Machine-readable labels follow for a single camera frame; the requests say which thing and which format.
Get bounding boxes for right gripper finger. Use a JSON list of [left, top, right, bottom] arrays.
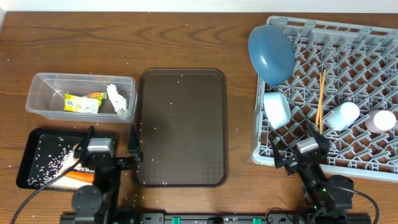
[[307, 123, 330, 149], [270, 140, 284, 169]]

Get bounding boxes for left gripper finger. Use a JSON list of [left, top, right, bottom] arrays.
[[81, 126, 95, 149], [127, 125, 143, 162]]

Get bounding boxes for brown food clump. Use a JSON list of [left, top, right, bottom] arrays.
[[72, 143, 80, 162]]

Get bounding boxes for orange carrot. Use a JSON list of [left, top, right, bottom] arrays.
[[65, 171, 94, 184]]

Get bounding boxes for yellow green snack wrapper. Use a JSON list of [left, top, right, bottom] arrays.
[[63, 92, 107, 113]]

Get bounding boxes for light blue cup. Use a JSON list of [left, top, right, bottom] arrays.
[[326, 102, 360, 131]]

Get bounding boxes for wooden chopstick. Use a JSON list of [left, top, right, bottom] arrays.
[[318, 70, 326, 134], [315, 70, 326, 128]]

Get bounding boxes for white napkin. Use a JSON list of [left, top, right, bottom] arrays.
[[107, 84, 127, 116]]

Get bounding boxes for light blue bowl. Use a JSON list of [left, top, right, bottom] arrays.
[[263, 91, 291, 129]]

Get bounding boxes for pink cup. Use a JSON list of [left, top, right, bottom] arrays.
[[365, 110, 397, 134]]

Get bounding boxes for dark blue plate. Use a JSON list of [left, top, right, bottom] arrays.
[[248, 25, 295, 86]]

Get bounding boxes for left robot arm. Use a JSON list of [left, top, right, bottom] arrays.
[[72, 126, 143, 224]]

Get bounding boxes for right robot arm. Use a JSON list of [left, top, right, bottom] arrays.
[[271, 126, 354, 223]]

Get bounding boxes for black waste tray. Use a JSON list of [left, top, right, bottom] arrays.
[[16, 128, 118, 192]]

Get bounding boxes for grey dishwasher rack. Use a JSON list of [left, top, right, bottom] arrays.
[[251, 16, 397, 182]]

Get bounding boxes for white rice pile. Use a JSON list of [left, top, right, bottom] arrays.
[[27, 134, 94, 190]]

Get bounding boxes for brown serving tray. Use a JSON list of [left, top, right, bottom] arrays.
[[134, 68, 228, 187]]

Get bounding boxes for clear plastic bin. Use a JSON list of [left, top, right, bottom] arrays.
[[25, 73, 137, 123]]

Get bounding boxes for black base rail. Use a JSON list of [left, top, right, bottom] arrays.
[[59, 213, 372, 224]]

